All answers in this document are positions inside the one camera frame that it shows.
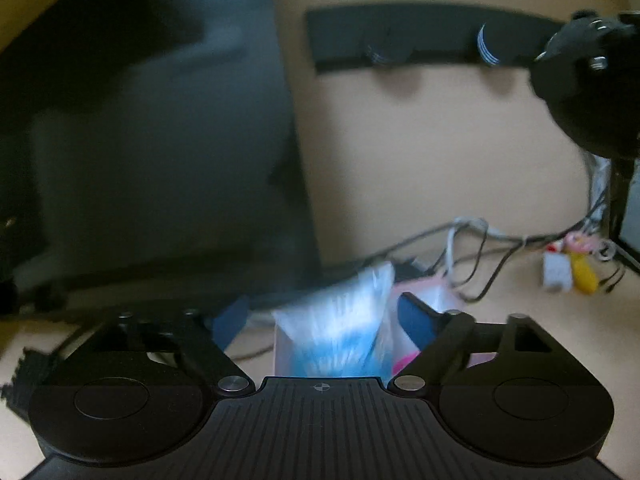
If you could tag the black keyboard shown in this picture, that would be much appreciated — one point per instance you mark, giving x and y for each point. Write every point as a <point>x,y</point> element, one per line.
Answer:
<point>30,380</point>

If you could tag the yellow and red toy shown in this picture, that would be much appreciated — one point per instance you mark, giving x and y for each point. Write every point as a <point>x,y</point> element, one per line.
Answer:
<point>582,270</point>

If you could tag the black plush ball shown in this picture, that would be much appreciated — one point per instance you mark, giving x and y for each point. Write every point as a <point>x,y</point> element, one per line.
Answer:
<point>590,115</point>

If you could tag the black computer case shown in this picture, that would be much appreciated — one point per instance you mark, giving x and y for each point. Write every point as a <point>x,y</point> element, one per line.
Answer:
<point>625,210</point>

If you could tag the black wall socket rail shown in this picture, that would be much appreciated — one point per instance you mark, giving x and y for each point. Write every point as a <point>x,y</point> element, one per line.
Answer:
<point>430,35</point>

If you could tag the pink cardboard box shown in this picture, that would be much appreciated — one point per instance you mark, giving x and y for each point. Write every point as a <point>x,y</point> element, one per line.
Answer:
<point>435,295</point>

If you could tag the wooden desktop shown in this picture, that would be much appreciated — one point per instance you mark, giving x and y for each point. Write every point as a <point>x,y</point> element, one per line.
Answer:
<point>525,325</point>

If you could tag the small pink plastic basket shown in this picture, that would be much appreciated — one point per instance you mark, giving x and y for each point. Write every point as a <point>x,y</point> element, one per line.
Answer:
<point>404,361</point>

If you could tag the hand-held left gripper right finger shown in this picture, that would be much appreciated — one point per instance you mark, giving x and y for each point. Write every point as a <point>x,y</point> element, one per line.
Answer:
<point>415,320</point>

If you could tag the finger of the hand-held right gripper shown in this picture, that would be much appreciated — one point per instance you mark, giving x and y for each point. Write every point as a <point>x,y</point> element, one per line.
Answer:
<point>600,40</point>

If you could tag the black curved monitor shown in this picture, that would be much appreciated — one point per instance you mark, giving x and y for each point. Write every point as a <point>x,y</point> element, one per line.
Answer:
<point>150,135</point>

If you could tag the small white box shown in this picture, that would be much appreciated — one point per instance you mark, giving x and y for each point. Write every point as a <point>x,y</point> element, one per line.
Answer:
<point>557,272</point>

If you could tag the blue and white packet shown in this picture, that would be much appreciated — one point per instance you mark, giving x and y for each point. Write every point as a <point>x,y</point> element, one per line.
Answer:
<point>335,330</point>

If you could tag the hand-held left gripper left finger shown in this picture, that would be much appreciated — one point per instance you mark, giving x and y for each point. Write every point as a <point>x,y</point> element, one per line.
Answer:
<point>231,321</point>

